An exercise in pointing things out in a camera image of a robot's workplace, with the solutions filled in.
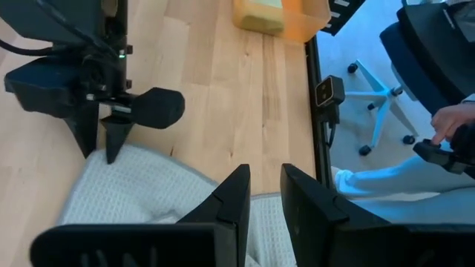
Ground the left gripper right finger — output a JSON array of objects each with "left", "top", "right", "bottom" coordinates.
[{"left": 280, "top": 164, "right": 390, "bottom": 267}]

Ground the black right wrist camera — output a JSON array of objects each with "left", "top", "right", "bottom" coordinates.
[{"left": 3, "top": 55, "right": 99, "bottom": 119}]

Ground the person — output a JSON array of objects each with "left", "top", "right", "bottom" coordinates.
[{"left": 332, "top": 0, "right": 475, "bottom": 225}]

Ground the grey microfiber towel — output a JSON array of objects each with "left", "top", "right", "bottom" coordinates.
[{"left": 57, "top": 143, "right": 298, "bottom": 267}]

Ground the orange translucent plastic basket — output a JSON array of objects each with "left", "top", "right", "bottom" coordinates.
[{"left": 232, "top": 0, "right": 332, "bottom": 44}]

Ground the black aluminium table frame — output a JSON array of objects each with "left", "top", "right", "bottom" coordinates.
[{"left": 304, "top": 0, "right": 367, "bottom": 190}]

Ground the green microfiber towel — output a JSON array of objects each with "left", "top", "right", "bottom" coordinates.
[{"left": 240, "top": 0, "right": 286, "bottom": 36}]

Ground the black teleoperation handle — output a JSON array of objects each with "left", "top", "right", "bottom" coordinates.
[{"left": 412, "top": 124, "right": 475, "bottom": 175}]

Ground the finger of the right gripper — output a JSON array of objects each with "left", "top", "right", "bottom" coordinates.
[
  {"left": 62, "top": 102, "right": 100, "bottom": 159},
  {"left": 100, "top": 115, "right": 134, "bottom": 165}
]

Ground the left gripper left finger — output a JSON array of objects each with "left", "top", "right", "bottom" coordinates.
[{"left": 177, "top": 164, "right": 252, "bottom": 267}]

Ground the office chair with white base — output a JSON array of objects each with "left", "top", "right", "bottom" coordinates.
[{"left": 344, "top": 0, "right": 475, "bottom": 156}]

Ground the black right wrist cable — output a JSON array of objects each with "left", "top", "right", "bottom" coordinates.
[{"left": 0, "top": 36, "right": 55, "bottom": 57}]

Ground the person's hand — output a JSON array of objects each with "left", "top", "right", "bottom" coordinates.
[{"left": 430, "top": 102, "right": 475, "bottom": 145}]

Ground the small black camera box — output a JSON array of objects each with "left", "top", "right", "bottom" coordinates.
[{"left": 314, "top": 75, "right": 347, "bottom": 149}]

